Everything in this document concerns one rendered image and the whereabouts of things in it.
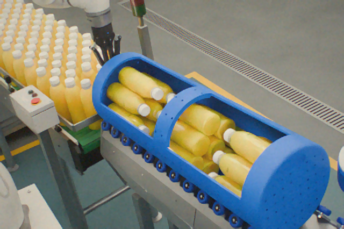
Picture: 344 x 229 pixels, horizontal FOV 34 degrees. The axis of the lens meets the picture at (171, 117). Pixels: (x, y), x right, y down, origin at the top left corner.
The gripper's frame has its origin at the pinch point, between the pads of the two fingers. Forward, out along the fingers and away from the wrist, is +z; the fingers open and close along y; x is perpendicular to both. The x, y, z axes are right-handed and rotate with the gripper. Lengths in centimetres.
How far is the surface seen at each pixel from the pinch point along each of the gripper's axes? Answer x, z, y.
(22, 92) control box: -27.2, 6.0, 27.5
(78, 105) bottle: -14.9, 15.3, 11.0
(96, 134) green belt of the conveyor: -6.9, 26.0, 10.2
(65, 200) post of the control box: -18, 58, 27
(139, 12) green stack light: -36, -2, -37
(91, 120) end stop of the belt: -7.4, 19.2, 10.6
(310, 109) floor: -46, 115, -156
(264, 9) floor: -191, 115, -257
